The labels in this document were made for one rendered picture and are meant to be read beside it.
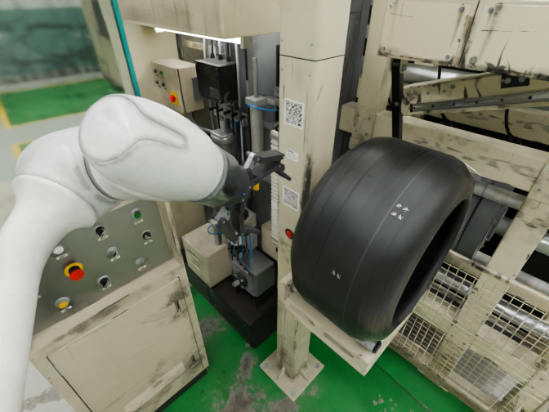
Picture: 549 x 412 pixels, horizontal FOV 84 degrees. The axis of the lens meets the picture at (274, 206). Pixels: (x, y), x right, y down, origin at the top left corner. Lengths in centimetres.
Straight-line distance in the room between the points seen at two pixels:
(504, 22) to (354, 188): 48
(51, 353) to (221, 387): 98
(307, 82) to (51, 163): 61
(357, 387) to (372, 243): 141
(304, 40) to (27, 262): 71
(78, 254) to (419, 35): 117
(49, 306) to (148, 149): 96
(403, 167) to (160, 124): 58
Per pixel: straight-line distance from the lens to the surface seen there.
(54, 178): 44
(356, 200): 73
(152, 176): 35
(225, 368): 204
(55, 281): 118
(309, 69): 85
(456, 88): 111
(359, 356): 110
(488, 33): 93
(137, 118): 33
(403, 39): 100
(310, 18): 84
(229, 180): 44
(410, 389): 211
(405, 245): 71
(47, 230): 45
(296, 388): 196
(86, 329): 129
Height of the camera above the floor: 181
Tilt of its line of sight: 36 degrees down
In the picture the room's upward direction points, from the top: straight up
